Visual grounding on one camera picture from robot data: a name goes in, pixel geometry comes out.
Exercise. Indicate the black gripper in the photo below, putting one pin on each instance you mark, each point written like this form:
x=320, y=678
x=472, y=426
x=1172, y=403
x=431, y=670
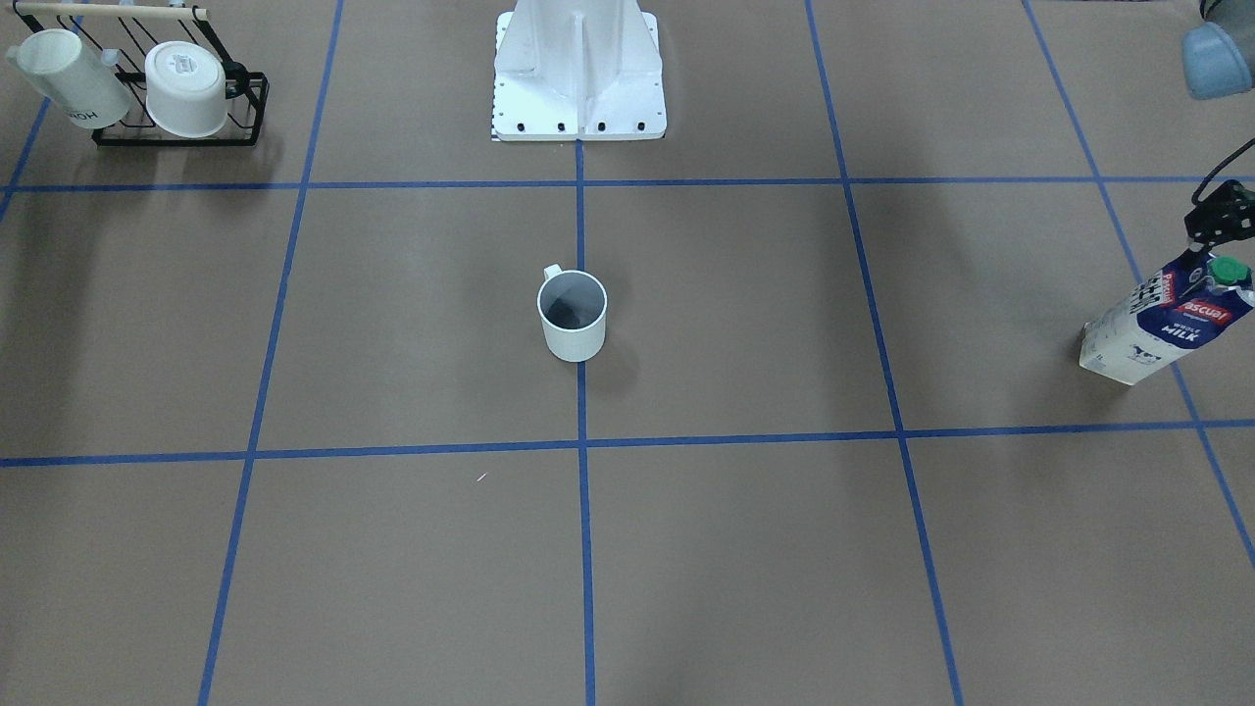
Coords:
x=1223, y=218

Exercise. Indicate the blue white milk carton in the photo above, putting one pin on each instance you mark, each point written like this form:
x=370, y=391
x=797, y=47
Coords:
x=1153, y=327

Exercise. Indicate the white mug with grey inside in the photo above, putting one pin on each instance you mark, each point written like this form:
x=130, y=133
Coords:
x=572, y=306

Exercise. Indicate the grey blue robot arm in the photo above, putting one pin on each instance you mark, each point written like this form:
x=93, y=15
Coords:
x=1218, y=61

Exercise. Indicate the white mug on rack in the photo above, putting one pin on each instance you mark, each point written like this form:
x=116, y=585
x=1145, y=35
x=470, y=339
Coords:
x=185, y=89
x=58, y=65

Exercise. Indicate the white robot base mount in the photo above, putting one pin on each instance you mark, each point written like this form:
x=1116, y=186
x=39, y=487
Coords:
x=577, y=70

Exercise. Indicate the black wire mug rack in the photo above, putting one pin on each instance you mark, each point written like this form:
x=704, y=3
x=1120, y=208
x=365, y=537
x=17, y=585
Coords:
x=121, y=32

